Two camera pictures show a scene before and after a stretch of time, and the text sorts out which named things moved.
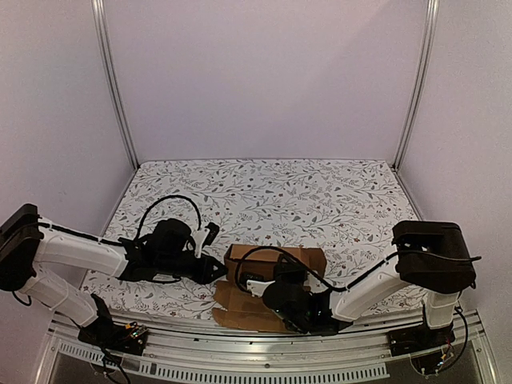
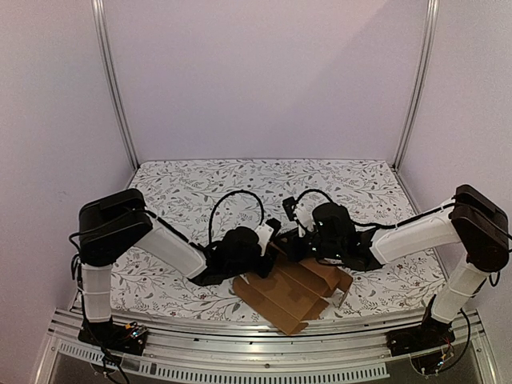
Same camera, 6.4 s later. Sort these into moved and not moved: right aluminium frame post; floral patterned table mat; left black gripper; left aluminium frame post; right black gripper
Moved: left black gripper; right black gripper
Not moved: left aluminium frame post; right aluminium frame post; floral patterned table mat
